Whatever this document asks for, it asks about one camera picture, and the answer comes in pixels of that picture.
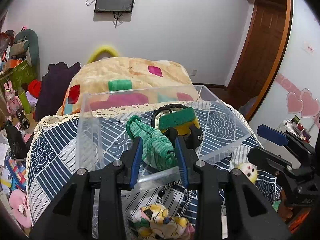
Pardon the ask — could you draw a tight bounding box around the floral fabric scrunchie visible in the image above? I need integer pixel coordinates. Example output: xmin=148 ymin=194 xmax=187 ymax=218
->
xmin=131 ymin=203 xmax=195 ymax=239

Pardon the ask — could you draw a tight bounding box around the green knitted glove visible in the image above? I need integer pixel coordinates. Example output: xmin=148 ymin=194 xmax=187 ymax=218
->
xmin=126 ymin=115 xmax=178 ymax=171

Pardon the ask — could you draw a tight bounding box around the white sliding wardrobe door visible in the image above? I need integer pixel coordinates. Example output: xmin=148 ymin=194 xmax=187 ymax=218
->
xmin=249 ymin=0 xmax=319 ymax=145

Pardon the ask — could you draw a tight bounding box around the yellow white plush ball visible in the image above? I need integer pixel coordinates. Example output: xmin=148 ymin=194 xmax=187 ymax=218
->
xmin=236 ymin=162 xmax=258 ymax=184

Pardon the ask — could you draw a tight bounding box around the pink plush toy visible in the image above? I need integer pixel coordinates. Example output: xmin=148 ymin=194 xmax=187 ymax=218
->
xmin=9 ymin=189 xmax=31 ymax=229

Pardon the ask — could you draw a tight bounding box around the black white checkered cloth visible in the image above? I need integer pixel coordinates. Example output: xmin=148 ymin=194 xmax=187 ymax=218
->
xmin=151 ymin=103 xmax=203 ymax=150

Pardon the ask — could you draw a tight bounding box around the brown wooden door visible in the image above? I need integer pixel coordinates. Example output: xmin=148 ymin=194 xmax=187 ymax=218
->
xmin=228 ymin=0 xmax=286 ymax=109

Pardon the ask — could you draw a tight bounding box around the green yellow sponge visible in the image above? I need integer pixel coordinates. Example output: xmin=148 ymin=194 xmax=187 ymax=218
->
xmin=158 ymin=107 xmax=202 ymax=135

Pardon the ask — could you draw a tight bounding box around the black flashlight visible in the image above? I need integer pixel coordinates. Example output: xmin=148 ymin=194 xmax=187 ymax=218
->
xmin=16 ymin=109 xmax=30 ymax=129

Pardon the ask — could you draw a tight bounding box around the clear plastic storage box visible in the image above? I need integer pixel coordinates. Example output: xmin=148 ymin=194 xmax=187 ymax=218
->
xmin=75 ymin=85 xmax=252 ymax=181

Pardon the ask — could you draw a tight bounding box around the green bottle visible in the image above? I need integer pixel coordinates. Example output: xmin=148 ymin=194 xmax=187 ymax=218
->
xmin=18 ymin=88 xmax=31 ymax=114

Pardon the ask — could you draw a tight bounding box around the blue patterned tablecloth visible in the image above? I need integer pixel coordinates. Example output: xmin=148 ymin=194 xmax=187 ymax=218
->
xmin=28 ymin=101 xmax=281 ymax=228

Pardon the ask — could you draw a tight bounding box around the pink rabbit figurine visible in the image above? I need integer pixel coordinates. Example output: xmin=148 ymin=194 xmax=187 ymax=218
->
xmin=4 ymin=80 xmax=22 ymax=117

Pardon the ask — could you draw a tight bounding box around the red plush item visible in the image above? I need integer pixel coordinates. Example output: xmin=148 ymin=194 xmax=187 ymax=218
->
xmin=28 ymin=79 xmax=42 ymax=99

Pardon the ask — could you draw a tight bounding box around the beige patchwork blanket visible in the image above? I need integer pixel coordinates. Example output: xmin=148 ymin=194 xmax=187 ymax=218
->
xmin=56 ymin=57 xmax=192 ymax=115

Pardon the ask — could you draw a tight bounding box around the green storage box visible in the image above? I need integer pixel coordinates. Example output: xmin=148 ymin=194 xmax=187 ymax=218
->
xmin=1 ymin=60 xmax=37 ymax=93

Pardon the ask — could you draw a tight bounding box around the grey green plush toy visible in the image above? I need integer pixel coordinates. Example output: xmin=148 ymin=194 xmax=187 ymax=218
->
xmin=9 ymin=29 xmax=40 ymax=75

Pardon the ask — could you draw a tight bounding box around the black white beaded cord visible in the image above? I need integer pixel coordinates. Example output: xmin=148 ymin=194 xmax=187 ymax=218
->
xmin=156 ymin=179 xmax=194 ymax=218

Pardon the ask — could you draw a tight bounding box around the yellow plush ring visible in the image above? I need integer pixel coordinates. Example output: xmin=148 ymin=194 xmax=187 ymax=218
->
xmin=86 ymin=44 xmax=121 ymax=65

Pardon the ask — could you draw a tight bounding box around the small wall monitor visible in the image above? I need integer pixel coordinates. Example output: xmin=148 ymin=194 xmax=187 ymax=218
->
xmin=94 ymin=0 xmax=135 ymax=13

